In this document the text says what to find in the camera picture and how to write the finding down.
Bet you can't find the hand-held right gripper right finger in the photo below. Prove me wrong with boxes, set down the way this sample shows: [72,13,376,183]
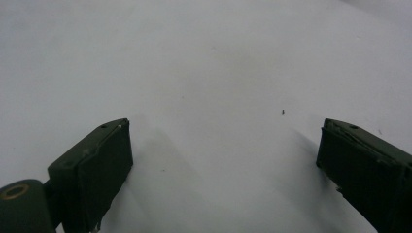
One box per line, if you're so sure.
[316,117,412,233]

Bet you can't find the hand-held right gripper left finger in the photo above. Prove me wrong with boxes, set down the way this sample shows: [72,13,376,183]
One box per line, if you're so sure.
[48,117,134,233]

